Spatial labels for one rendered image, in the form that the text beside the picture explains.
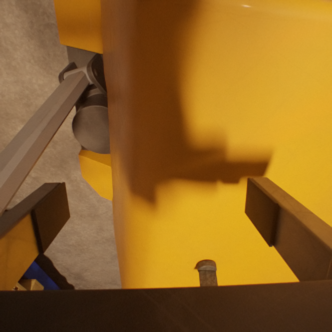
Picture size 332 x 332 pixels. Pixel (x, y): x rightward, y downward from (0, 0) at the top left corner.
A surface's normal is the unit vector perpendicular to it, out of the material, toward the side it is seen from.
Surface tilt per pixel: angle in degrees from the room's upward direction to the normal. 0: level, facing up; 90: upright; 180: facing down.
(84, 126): 0
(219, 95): 14
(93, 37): 22
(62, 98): 90
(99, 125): 0
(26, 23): 0
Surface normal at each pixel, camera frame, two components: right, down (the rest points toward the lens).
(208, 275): 0.11, -0.75
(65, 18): -0.38, 0.58
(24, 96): -0.01, 0.65
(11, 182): 0.96, -0.21
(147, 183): -0.71, 0.40
